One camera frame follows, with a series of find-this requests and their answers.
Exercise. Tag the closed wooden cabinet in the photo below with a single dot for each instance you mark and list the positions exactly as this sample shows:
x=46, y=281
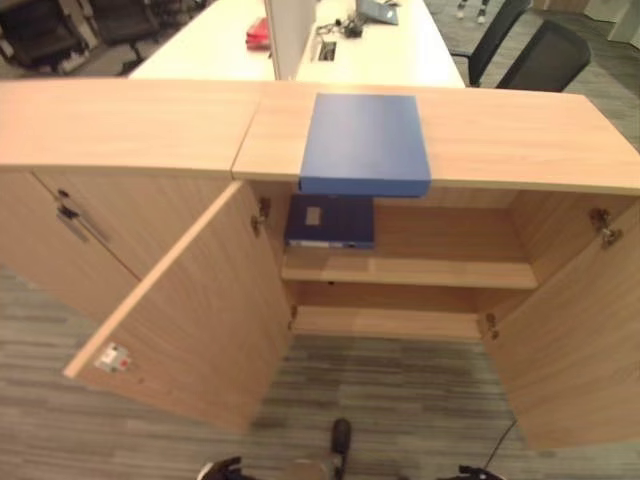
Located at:
x=125, y=130

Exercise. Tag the person's feet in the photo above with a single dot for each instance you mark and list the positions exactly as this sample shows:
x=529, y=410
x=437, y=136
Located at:
x=472, y=10

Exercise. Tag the metal door hinge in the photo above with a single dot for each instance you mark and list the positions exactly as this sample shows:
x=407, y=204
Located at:
x=260, y=216
x=606, y=229
x=492, y=326

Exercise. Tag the dark blue binder with label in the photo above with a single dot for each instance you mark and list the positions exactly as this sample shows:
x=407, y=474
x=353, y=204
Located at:
x=340, y=220

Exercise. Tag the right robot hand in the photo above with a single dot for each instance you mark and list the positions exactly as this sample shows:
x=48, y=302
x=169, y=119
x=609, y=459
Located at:
x=475, y=473

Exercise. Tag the open wooden office cabinet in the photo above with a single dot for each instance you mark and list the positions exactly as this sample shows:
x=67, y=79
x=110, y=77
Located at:
x=500, y=140

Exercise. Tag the wooden cabinet door with sticker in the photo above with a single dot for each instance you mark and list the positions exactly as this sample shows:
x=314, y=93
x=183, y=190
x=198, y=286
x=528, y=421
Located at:
x=200, y=320

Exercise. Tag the black mesh office chair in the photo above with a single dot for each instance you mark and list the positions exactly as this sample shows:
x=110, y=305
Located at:
x=492, y=42
x=550, y=57

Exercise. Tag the wooden cabinet shelf board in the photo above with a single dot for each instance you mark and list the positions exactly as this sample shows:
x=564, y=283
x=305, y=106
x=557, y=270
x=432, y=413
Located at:
x=410, y=274

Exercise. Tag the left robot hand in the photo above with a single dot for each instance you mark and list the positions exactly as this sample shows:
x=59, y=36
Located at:
x=225, y=470

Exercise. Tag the red object on desk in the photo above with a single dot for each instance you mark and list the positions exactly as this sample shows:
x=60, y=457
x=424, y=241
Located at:
x=257, y=34

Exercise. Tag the white desk divider panel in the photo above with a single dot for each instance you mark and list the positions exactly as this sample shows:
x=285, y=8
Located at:
x=290, y=35

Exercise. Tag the blue file box folder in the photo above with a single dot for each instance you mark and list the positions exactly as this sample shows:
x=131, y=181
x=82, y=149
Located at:
x=367, y=140

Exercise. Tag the robot leg with dark foot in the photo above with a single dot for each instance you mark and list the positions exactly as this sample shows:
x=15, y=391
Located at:
x=341, y=436

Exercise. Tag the plain wooden cabinet door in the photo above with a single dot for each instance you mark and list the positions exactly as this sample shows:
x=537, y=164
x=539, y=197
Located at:
x=575, y=340

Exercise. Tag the white office desk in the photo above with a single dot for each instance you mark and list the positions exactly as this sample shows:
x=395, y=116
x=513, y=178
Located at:
x=210, y=47

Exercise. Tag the dark office chair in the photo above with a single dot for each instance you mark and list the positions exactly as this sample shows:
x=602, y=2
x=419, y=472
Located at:
x=127, y=22
x=37, y=32

